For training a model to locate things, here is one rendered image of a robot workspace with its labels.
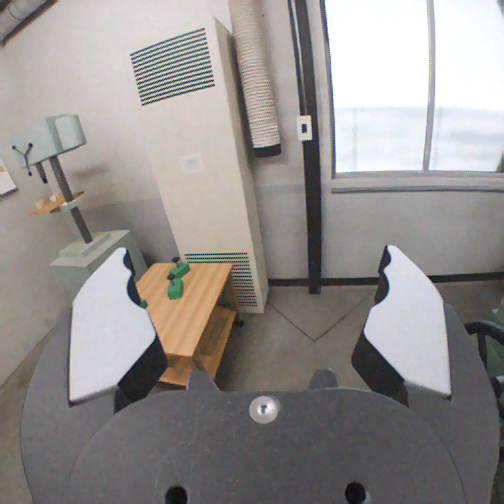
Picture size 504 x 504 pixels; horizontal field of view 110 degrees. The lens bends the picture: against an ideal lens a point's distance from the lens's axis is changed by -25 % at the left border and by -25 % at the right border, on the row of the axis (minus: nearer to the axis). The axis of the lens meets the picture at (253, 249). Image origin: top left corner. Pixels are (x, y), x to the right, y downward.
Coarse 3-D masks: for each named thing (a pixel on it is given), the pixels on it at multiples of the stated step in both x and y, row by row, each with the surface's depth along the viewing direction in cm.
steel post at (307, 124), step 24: (288, 0) 88; (312, 72) 105; (312, 96) 112; (312, 120) 118; (312, 144) 125; (312, 168) 132; (312, 192) 140; (312, 216) 148; (312, 240) 157; (312, 264) 168; (312, 288) 179
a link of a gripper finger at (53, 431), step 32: (64, 320) 7; (64, 352) 6; (32, 384) 5; (64, 384) 5; (32, 416) 4; (64, 416) 4; (96, 416) 4; (32, 448) 3; (64, 448) 4; (32, 480) 3; (64, 480) 3
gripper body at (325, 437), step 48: (192, 384) 5; (336, 384) 5; (96, 432) 4; (144, 432) 4; (192, 432) 4; (240, 432) 4; (288, 432) 4; (336, 432) 4; (384, 432) 4; (432, 432) 4; (96, 480) 3; (144, 480) 3; (192, 480) 3; (240, 480) 3; (288, 480) 3; (336, 480) 3; (384, 480) 3; (432, 480) 3
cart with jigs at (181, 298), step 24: (168, 264) 150; (192, 264) 146; (216, 264) 142; (144, 288) 131; (168, 288) 120; (192, 288) 125; (216, 288) 122; (168, 312) 111; (192, 312) 109; (216, 312) 156; (240, 312) 160; (168, 336) 98; (192, 336) 96; (216, 336) 136; (168, 360) 126; (192, 360) 93; (216, 360) 123
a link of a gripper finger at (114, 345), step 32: (128, 256) 11; (96, 288) 8; (128, 288) 8; (96, 320) 7; (128, 320) 7; (96, 352) 6; (128, 352) 6; (160, 352) 7; (96, 384) 5; (128, 384) 5
